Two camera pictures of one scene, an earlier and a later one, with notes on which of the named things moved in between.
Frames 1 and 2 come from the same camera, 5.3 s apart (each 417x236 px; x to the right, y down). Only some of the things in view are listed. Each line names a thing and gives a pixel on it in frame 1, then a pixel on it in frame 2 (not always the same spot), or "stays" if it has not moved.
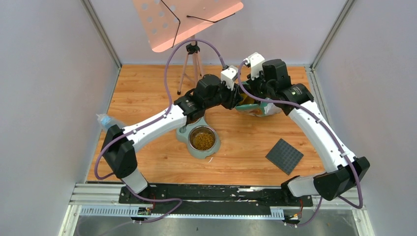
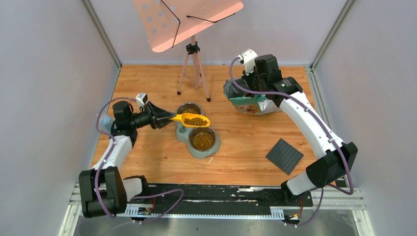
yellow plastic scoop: [246, 99] to [191, 120]
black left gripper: [233, 97] to [152, 115]
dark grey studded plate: [284, 156] stays
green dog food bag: [265, 107] stays
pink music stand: [167, 23] stays
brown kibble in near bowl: [203, 141] stays
